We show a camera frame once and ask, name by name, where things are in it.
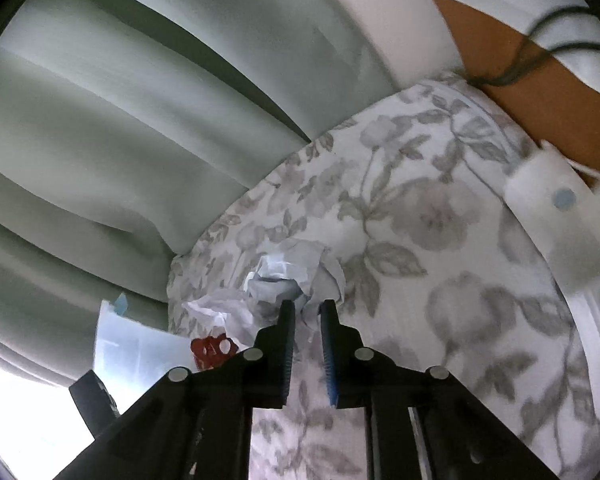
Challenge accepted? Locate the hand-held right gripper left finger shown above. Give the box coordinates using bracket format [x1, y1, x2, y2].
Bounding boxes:
[52, 300, 297, 480]

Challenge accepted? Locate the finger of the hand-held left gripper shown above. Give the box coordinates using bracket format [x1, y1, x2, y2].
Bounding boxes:
[69, 369, 120, 436]

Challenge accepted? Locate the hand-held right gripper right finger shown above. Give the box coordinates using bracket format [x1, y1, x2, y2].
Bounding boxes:
[320, 300, 561, 480]

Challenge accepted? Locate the translucent blue plastic container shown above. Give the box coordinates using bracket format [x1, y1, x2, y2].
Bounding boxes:
[94, 294, 193, 386]

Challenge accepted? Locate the white paper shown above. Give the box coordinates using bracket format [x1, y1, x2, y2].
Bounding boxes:
[182, 239, 348, 346]

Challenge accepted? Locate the grey floral blanket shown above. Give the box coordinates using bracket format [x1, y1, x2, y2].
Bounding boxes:
[167, 72, 600, 480]

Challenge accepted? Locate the white power strip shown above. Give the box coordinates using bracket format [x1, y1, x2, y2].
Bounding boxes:
[502, 140, 600, 426]

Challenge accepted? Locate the green curtain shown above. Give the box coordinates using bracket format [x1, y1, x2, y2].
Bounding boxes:
[0, 0, 406, 396]

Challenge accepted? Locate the brown wooden board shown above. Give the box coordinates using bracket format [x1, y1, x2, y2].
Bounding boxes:
[427, 0, 600, 186]

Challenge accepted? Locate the black cable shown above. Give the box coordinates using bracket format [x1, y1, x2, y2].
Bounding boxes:
[472, 5, 600, 86]

